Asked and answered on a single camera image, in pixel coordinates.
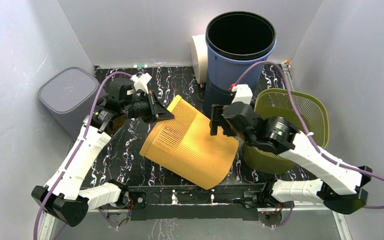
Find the olive green mesh basket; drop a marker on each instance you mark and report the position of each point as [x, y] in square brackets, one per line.
[275, 102]

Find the orange mesh waste basket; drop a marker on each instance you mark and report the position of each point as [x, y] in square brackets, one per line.
[184, 146]

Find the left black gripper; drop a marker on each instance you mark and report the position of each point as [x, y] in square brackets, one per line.
[157, 111]

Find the white curved plastic object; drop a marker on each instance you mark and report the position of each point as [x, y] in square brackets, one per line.
[199, 57]

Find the blue plastic bin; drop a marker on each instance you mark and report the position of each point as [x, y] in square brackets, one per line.
[223, 72]

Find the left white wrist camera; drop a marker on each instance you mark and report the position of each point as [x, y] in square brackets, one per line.
[140, 82]

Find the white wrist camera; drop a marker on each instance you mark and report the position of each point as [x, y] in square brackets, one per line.
[241, 93]
[140, 82]

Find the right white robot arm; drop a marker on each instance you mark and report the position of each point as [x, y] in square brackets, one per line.
[339, 189]

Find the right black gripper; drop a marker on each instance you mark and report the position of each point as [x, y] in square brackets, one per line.
[221, 118]

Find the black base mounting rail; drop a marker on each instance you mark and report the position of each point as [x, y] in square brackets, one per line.
[192, 198]

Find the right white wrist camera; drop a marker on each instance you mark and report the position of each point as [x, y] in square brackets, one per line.
[241, 93]

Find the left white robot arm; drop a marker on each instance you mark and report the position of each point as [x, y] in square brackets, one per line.
[62, 196]

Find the grey mesh waste basket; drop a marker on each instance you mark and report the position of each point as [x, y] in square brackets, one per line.
[69, 96]

